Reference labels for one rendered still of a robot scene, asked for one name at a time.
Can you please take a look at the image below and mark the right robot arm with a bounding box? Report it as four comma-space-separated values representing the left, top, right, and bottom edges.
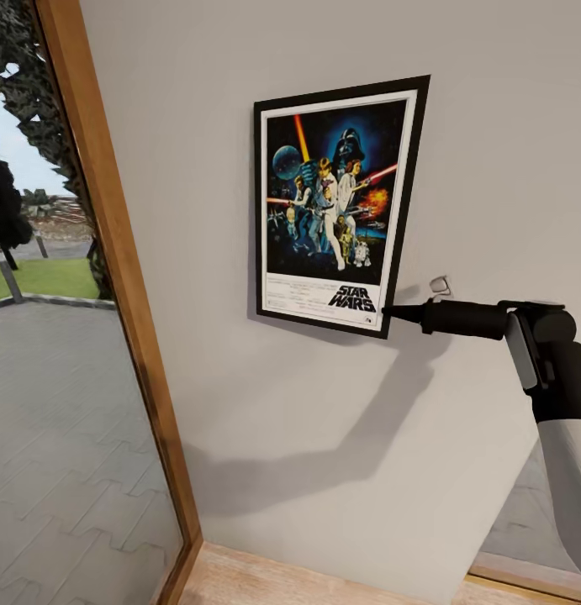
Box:
381, 275, 581, 571

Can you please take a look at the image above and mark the poster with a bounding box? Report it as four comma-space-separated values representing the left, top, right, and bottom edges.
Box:
254, 75, 431, 340

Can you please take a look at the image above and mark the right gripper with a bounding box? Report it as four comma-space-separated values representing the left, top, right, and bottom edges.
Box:
381, 298, 478, 337

